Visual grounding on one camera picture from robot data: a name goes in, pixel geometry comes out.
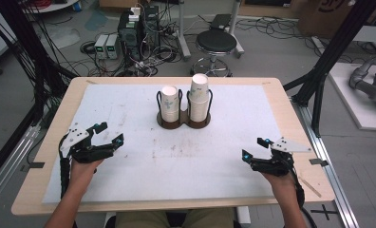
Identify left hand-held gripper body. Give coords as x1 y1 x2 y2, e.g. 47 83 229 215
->
59 123 118 164

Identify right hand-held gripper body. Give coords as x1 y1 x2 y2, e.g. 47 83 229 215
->
250 136 312 177

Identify person's left hand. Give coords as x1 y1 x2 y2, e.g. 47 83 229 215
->
69 157 105 193

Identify person's right hand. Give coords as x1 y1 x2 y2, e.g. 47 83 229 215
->
259 170 297 203

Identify white table mat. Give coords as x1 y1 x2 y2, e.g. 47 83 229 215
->
41 83 284 204

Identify black tape strip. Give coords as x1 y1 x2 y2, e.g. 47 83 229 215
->
20 161 46 173
309 157 329 168

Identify thin wooden stick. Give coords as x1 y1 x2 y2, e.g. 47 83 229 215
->
297 176 323 199

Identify white table leg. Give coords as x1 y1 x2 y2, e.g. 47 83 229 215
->
235 206 252 228

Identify short stack of paper cups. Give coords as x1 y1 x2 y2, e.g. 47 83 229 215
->
160 85 179 124

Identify light wooden table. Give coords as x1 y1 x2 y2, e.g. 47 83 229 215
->
10 76 336 217

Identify dark brown double cup holder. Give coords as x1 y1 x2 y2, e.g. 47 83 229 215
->
156 88 215 130

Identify tall stack of paper cups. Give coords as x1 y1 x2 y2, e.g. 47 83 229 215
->
188 72 211 124

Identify grey bench power supply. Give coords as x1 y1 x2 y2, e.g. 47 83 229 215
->
93 33 109 60
105 33 121 60

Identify white floor platform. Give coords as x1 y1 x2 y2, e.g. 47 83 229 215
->
328 62 376 132

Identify person's legs in khaki trousers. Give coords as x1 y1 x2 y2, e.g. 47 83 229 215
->
114 207 235 228

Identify black computer tower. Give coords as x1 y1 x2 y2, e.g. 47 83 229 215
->
117 9 143 62

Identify black round stool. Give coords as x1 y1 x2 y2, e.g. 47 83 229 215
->
190 29 238 78

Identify white stand leg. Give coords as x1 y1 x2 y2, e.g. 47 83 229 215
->
176 0 193 62
227 0 245 59

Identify black flat device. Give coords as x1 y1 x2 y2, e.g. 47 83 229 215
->
209 13 233 31

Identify brown cardboard box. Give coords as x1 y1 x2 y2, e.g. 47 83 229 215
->
297 0 372 40

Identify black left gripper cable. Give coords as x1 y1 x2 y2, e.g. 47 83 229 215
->
58 134 72 200

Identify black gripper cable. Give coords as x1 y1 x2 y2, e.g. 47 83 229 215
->
58 134 72 200
289 158 318 228

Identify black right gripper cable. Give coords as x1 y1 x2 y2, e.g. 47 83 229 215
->
289 158 318 228

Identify aluminium floor rail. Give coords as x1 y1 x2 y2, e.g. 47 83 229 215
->
0 123 42 213
291 96 361 228

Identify tangle of floor cables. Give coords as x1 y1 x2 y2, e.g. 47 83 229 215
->
79 3 190 78

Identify black frame post with cables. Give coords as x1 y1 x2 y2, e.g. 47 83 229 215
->
0 0 78 127

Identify black metal frame post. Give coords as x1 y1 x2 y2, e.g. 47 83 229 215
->
283 0 376 138

